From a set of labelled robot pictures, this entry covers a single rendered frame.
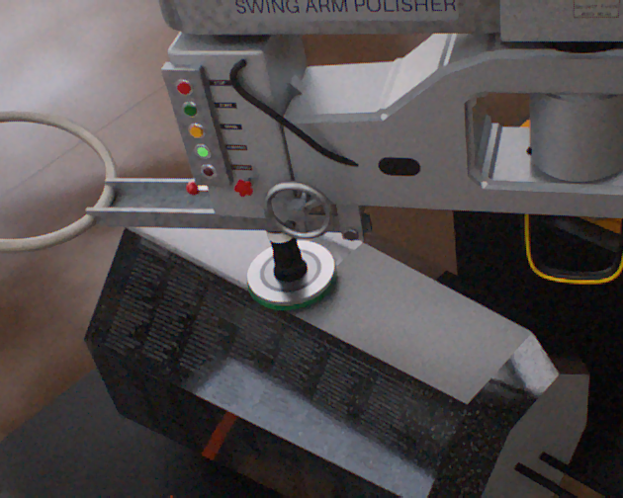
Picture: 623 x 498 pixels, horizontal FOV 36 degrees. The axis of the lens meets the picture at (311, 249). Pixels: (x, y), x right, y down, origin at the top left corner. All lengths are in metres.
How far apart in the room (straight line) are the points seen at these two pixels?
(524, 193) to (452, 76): 0.29
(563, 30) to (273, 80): 0.54
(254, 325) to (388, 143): 0.68
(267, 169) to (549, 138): 0.56
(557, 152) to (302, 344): 0.78
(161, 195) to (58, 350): 1.38
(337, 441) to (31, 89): 3.40
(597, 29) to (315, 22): 0.48
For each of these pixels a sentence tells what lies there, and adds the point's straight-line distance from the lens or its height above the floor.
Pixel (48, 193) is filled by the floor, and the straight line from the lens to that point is 4.35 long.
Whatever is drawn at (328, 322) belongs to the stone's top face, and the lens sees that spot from 2.20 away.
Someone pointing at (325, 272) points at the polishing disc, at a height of 0.87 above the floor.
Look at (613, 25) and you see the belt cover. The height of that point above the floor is 1.60.
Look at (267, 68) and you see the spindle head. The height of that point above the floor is 1.50.
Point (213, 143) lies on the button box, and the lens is 1.92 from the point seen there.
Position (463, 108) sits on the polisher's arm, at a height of 1.42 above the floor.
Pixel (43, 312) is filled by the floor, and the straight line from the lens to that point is 3.76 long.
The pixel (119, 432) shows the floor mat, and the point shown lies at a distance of 3.22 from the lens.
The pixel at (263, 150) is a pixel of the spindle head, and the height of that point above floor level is 1.31.
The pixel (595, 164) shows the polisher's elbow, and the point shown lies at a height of 1.29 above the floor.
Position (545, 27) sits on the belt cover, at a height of 1.60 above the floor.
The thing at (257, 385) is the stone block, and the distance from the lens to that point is 2.30.
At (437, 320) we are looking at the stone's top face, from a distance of 2.17.
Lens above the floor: 2.41
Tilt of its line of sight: 41 degrees down
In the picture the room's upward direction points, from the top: 12 degrees counter-clockwise
